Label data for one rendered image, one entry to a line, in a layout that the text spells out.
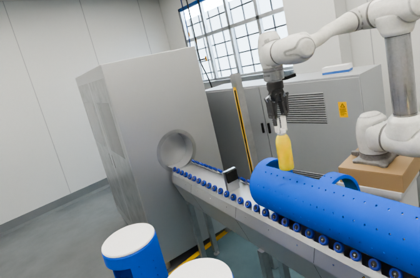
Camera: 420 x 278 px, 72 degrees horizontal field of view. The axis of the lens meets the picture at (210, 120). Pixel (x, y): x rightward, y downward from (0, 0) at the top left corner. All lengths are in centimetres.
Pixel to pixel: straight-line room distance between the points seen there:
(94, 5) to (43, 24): 98
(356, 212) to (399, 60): 70
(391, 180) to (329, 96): 132
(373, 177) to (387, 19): 79
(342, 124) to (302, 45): 185
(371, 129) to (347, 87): 111
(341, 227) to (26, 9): 535
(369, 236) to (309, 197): 28
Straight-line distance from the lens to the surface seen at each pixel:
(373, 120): 172
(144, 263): 162
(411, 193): 196
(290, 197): 143
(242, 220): 189
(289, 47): 113
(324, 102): 290
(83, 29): 586
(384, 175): 173
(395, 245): 120
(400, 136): 161
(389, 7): 151
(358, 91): 276
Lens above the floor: 184
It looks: 12 degrees down
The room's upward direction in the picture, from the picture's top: 13 degrees counter-clockwise
